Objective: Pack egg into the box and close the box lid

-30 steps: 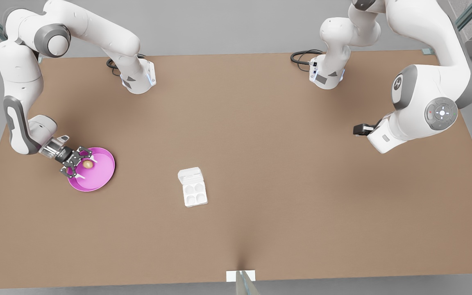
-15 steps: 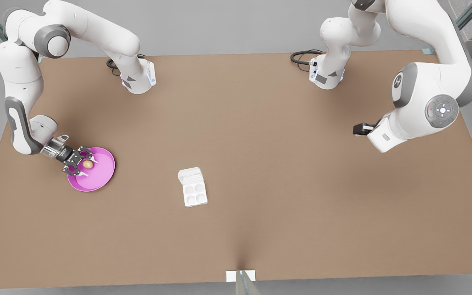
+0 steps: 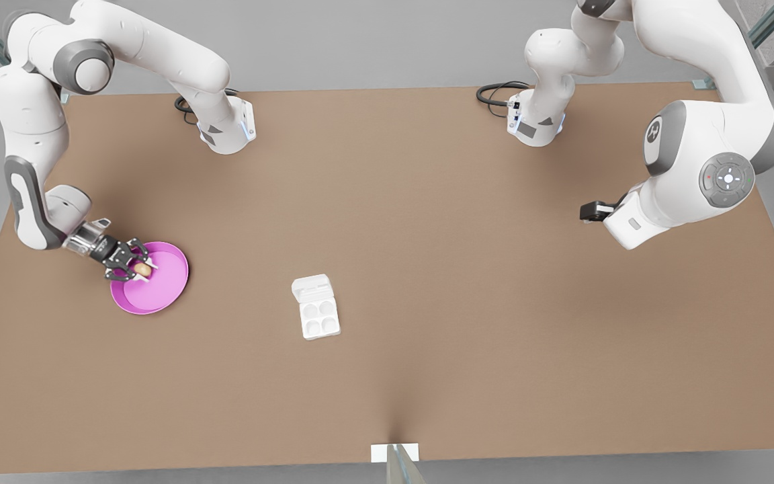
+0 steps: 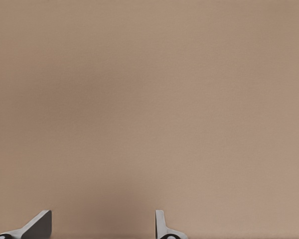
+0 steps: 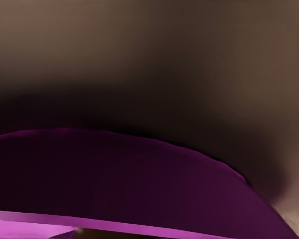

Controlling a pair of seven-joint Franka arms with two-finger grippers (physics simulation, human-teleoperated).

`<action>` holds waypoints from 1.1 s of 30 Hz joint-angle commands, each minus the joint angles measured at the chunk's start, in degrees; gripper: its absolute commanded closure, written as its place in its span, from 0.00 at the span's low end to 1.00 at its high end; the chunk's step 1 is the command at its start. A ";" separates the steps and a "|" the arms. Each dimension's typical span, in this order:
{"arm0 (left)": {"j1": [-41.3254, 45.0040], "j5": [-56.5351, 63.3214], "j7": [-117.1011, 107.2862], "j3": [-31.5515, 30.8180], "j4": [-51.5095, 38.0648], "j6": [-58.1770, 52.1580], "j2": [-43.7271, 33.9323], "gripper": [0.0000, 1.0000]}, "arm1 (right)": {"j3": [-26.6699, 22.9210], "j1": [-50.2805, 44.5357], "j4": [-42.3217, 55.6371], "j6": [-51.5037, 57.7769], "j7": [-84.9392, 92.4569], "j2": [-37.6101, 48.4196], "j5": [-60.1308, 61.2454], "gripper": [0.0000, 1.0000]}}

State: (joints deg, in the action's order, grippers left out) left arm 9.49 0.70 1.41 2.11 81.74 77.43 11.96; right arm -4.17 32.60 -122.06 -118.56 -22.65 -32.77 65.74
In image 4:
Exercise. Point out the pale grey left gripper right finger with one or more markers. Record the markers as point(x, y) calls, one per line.
point(162, 227)

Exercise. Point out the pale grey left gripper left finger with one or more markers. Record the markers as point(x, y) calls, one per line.
point(37, 226)

